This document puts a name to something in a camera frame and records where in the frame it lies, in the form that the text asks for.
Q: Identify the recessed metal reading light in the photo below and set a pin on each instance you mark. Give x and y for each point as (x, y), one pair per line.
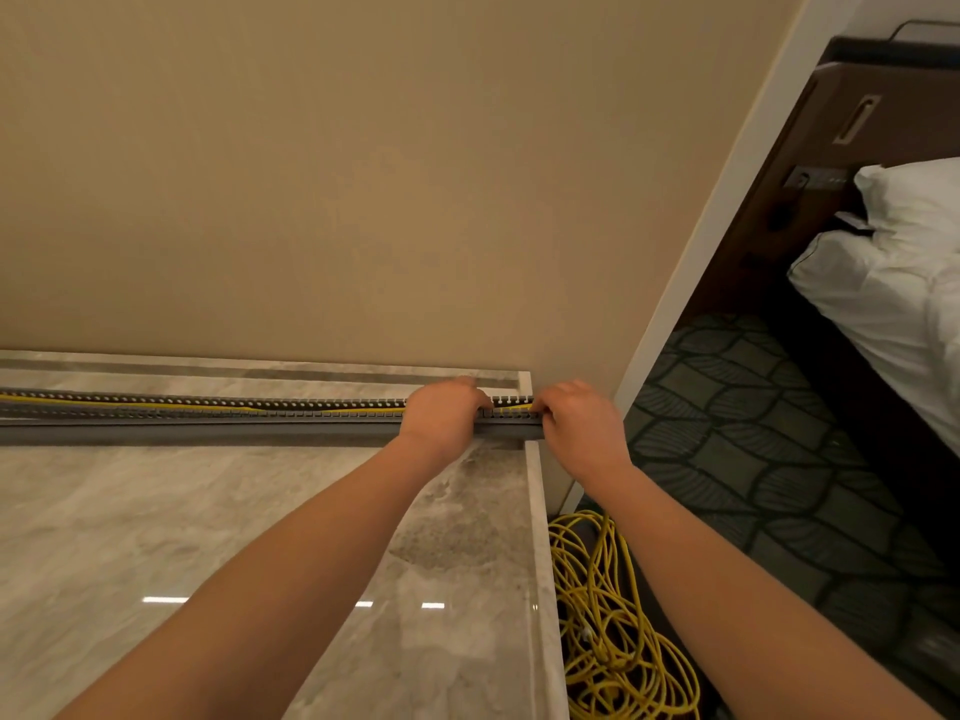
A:
(856, 119)

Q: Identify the person's right forearm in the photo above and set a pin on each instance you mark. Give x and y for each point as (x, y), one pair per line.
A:
(720, 592)

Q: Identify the person's left fingers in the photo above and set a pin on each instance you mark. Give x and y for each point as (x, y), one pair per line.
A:
(474, 398)

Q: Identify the person's right hand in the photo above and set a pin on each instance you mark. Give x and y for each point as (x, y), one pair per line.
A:
(585, 434)

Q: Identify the white duvet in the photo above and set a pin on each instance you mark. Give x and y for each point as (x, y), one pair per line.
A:
(885, 307)

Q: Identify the person's left hand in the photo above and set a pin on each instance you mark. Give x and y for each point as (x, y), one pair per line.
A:
(439, 419)

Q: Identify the thin metal rail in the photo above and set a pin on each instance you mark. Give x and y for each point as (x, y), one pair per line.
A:
(926, 23)

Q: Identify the brown wooden headboard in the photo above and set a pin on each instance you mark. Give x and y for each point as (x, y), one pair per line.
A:
(810, 142)

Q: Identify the grey wall switch panel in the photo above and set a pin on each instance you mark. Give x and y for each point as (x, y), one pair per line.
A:
(816, 177)

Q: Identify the person's left forearm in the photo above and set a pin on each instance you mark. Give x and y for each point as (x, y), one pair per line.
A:
(285, 577)

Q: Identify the person's right fingers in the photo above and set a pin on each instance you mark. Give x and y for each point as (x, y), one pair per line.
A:
(549, 409)

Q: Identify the white pillow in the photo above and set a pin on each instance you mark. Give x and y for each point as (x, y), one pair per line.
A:
(915, 202)

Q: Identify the dark bed base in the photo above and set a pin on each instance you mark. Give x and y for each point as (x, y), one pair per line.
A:
(885, 442)

